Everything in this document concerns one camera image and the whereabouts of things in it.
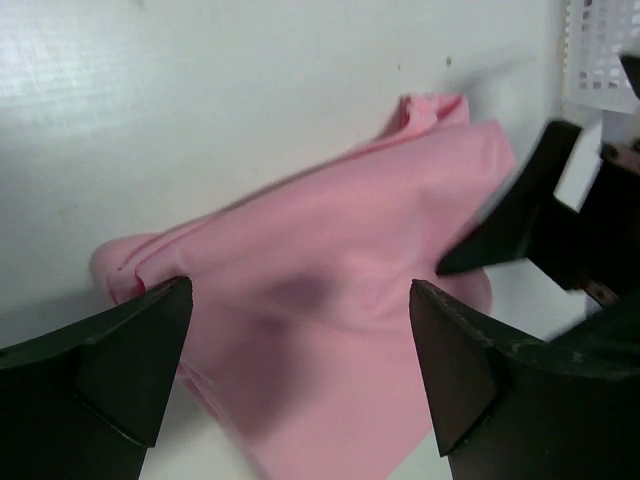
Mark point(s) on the white plastic basket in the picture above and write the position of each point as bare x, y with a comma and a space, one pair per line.
597, 32

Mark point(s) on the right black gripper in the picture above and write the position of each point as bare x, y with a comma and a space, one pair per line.
594, 249

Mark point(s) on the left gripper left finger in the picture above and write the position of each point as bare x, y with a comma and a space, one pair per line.
87, 401

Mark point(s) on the pink t-shirt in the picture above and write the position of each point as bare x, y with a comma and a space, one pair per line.
300, 341

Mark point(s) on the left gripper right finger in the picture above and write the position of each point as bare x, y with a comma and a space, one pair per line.
507, 405

